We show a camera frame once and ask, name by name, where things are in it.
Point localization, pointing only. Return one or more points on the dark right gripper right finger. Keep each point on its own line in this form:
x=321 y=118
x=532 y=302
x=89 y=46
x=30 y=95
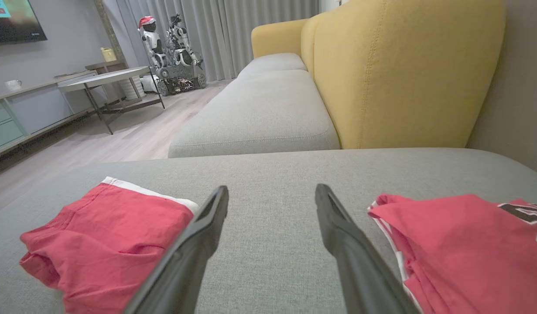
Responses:
x=355 y=261

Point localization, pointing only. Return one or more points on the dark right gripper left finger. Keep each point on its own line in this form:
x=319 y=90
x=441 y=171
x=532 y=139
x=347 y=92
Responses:
x=185 y=261

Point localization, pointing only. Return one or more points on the red shorts with white trim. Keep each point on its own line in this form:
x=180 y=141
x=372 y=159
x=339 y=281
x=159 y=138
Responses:
x=102 y=244

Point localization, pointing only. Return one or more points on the red basketball jersey number 23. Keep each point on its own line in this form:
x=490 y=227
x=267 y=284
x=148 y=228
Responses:
x=464 y=253

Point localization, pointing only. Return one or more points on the white cylindrical appliance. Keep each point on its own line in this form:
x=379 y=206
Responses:
x=132 y=87

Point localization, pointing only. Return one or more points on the tracked robot vehicle base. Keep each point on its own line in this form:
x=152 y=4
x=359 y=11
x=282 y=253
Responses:
x=181 y=78

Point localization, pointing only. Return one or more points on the metal leg coffee table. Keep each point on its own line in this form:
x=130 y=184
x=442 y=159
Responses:
x=107 y=78

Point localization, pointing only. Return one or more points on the brown wooden side cabinet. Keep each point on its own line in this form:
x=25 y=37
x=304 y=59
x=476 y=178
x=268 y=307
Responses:
x=107 y=66

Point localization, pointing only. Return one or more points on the long low tv cabinet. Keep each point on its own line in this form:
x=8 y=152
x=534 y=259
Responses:
x=28 y=111

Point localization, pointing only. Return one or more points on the white black humanoid robot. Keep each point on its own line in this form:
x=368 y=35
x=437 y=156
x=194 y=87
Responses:
x=181 y=41

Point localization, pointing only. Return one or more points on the yellow kettle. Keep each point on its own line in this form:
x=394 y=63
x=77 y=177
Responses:
x=108 y=54

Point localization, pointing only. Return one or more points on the white robot with santa hat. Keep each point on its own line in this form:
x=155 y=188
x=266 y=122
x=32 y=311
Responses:
x=151 y=41

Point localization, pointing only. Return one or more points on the grey curtain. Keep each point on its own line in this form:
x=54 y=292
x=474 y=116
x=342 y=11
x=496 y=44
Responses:
x=233 y=30

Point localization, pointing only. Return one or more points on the white cup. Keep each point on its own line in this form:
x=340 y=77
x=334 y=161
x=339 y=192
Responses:
x=13 y=85

